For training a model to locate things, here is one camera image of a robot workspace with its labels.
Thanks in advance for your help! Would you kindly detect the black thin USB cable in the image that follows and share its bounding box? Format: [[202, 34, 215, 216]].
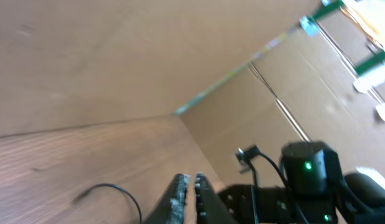
[[72, 183, 143, 224]]

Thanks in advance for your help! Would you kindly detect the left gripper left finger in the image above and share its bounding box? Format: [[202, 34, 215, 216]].
[[143, 174, 190, 224]]

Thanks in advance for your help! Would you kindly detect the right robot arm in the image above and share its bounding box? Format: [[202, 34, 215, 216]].
[[219, 141, 385, 223]]

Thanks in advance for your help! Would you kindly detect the cardboard box wall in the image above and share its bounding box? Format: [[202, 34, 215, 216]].
[[0, 0, 385, 187]]

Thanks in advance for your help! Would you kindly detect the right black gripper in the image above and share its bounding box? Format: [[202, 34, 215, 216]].
[[217, 184, 336, 223]]

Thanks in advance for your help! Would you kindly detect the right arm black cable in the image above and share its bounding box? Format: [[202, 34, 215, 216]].
[[235, 144, 311, 224]]

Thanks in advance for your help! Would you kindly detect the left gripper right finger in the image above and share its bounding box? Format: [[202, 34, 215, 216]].
[[194, 172, 237, 224]]

